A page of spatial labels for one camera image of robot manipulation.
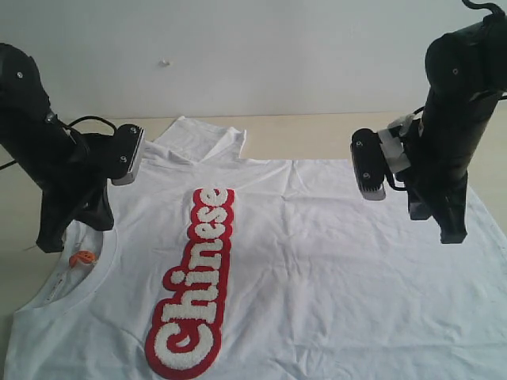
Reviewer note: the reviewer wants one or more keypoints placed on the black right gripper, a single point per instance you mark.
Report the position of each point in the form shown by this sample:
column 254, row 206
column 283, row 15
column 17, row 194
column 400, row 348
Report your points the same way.
column 439, row 152

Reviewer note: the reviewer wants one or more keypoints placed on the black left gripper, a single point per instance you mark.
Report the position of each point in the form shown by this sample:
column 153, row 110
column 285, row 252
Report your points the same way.
column 74, row 187

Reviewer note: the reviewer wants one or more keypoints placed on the white t-shirt red lettering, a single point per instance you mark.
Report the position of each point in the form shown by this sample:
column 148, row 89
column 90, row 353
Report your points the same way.
column 220, row 267

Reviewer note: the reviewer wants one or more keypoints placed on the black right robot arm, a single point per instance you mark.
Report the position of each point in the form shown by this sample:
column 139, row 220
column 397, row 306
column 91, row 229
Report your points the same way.
column 466, row 70

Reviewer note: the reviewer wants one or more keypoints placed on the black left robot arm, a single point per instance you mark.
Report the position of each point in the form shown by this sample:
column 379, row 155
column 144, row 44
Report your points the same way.
column 30, row 132

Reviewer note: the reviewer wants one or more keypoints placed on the orange loop tag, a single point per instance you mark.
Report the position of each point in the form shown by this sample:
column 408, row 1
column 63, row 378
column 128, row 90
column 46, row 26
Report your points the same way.
column 82, row 257

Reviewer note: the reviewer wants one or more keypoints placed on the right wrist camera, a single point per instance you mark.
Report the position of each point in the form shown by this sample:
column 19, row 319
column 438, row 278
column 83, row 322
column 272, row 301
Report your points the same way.
column 370, row 166

